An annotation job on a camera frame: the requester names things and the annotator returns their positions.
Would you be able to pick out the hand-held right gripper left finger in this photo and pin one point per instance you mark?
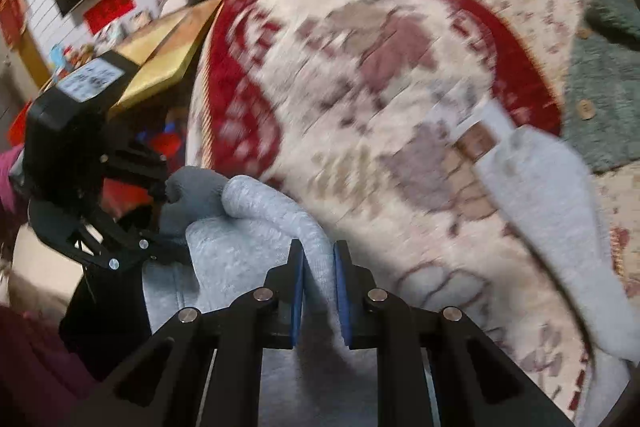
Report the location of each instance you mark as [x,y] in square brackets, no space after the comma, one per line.
[297,292]

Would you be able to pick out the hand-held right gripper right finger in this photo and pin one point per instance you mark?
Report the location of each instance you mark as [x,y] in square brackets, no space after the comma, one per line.
[342,297]

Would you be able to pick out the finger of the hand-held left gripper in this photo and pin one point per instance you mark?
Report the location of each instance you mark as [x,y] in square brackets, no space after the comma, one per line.
[120,249]
[142,172]

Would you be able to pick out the grey pants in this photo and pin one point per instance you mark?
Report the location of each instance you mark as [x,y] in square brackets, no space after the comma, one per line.
[235,247]

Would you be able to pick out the dark cloth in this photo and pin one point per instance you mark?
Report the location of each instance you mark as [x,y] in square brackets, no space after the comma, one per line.
[107,327]

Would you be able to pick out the yellow wooden table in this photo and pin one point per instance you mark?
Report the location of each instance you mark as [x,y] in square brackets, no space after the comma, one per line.
[165,42]

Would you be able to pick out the red banner below television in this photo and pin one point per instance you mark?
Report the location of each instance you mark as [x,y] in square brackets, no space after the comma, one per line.
[107,9]

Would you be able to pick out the person's magenta top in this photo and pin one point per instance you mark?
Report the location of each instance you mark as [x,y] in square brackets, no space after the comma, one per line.
[35,372]

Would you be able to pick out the red and cream floral blanket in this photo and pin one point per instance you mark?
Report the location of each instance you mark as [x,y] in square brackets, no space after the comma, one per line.
[360,72]

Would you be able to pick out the green knitted cardigan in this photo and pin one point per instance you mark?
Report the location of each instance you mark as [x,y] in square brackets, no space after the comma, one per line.
[605,72]

